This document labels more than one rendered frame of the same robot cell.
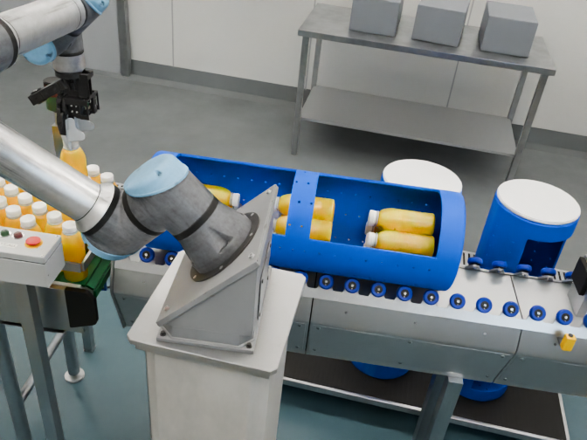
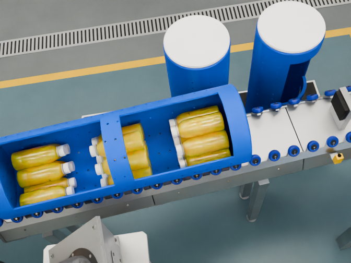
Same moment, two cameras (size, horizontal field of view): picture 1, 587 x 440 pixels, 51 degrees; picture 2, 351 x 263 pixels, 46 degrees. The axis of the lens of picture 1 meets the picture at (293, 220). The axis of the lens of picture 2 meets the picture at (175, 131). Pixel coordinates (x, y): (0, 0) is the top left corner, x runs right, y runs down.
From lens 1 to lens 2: 87 cm
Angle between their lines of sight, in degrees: 29
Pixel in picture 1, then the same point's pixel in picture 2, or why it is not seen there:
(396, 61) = not seen: outside the picture
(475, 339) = (273, 173)
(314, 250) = (141, 183)
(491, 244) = (262, 68)
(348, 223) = (155, 122)
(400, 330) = (220, 187)
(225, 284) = not seen: outside the picture
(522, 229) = (285, 59)
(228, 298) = not seen: outside the picture
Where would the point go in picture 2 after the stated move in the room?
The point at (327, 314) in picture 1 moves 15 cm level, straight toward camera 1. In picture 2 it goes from (165, 198) to (172, 236)
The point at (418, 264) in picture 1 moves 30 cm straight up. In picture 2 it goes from (222, 164) to (224, 122)
